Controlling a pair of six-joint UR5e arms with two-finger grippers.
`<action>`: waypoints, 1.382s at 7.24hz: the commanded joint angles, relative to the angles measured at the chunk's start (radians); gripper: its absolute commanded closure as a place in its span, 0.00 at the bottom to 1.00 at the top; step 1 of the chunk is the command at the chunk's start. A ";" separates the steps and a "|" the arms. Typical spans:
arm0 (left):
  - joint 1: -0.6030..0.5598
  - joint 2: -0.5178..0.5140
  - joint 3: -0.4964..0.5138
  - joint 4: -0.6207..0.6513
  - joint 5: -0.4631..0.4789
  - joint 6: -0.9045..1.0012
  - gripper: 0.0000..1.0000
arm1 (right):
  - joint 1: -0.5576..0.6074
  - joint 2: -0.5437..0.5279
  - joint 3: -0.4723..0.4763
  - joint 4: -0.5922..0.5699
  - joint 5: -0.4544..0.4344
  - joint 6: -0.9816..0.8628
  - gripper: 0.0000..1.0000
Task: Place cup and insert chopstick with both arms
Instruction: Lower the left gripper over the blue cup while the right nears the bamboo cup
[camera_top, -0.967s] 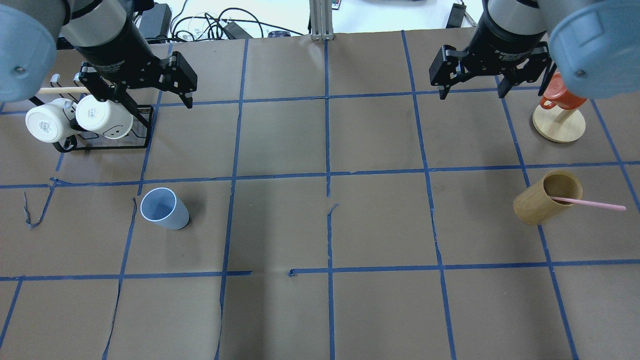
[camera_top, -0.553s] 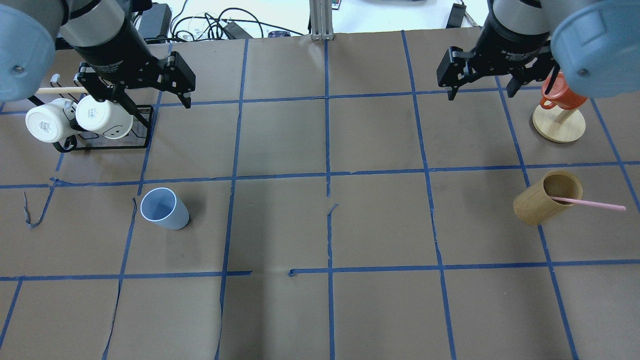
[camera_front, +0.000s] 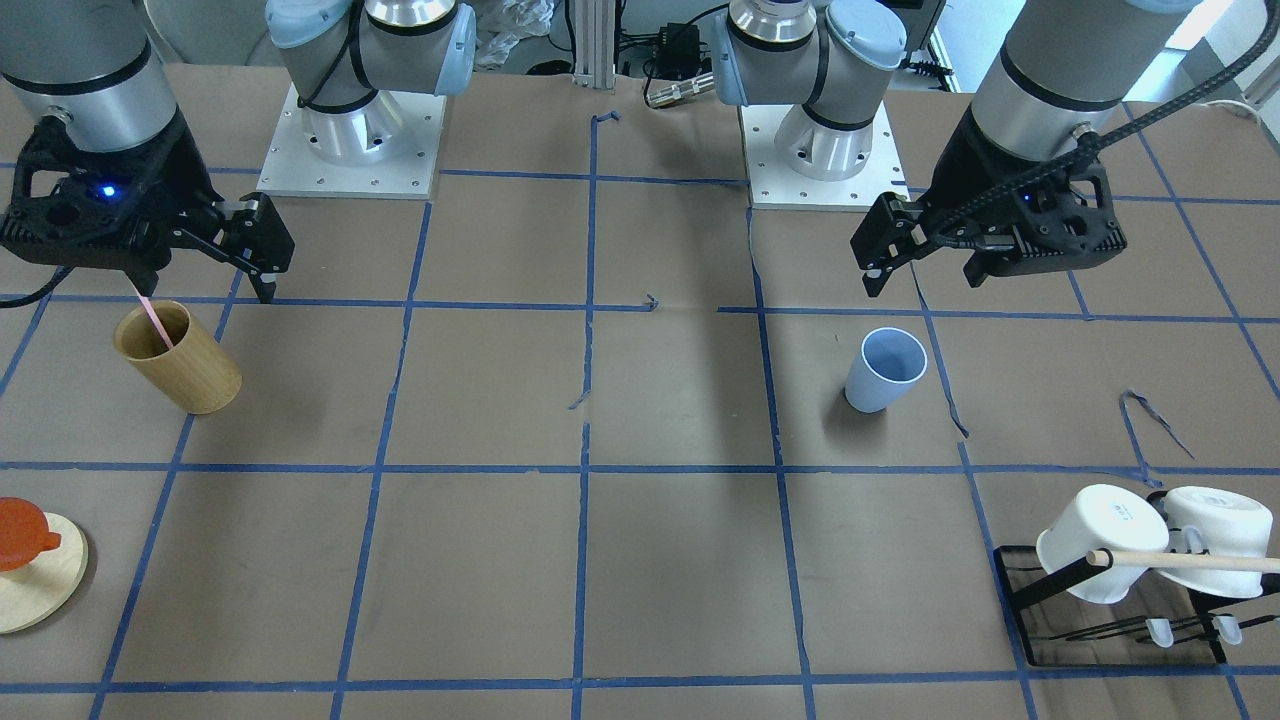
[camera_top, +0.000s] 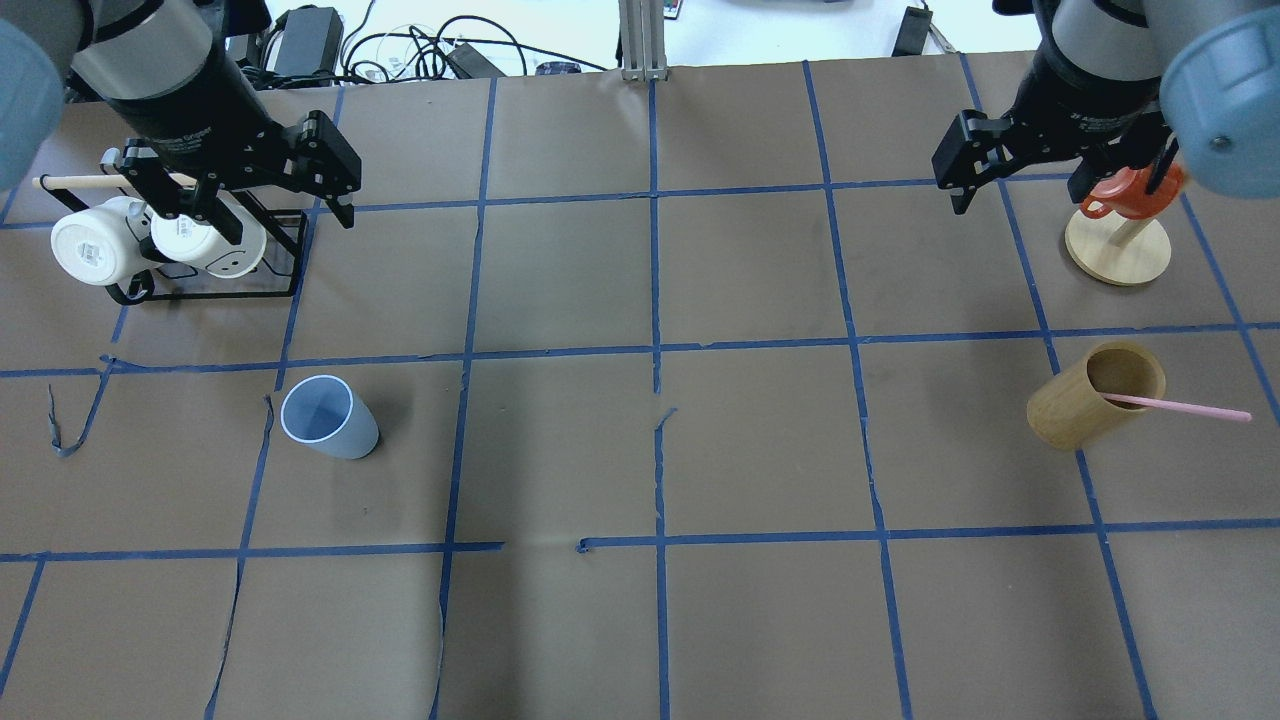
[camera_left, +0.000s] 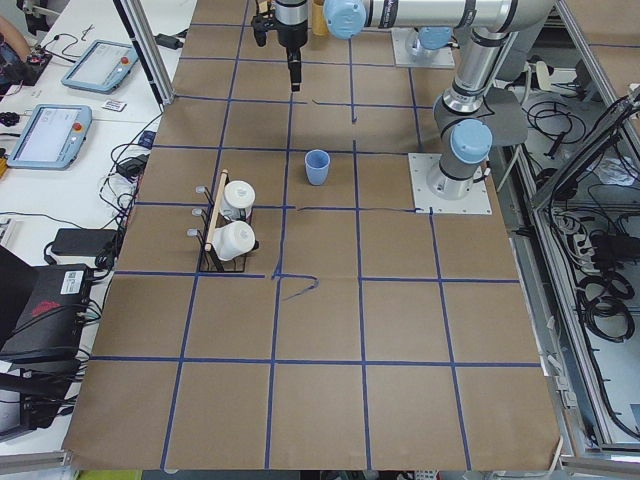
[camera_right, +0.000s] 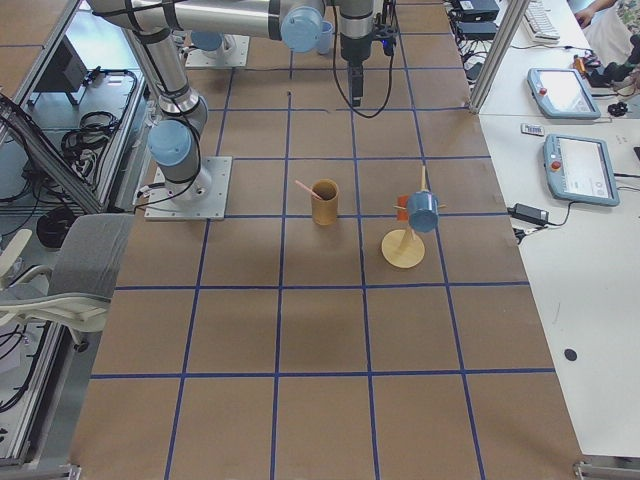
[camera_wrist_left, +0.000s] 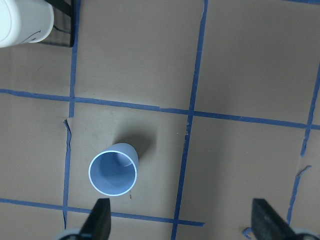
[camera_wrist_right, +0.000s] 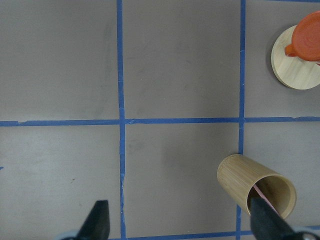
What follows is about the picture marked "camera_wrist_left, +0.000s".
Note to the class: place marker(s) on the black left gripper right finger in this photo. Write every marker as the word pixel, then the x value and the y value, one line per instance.
pixel 266 223

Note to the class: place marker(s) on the light blue plastic cup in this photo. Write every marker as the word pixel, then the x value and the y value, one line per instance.
pixel 114 171

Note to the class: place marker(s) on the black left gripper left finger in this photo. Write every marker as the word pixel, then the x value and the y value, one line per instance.
pixel 98 224

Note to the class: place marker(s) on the white ceramic mug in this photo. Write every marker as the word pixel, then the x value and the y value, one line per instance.
pixel 25 21

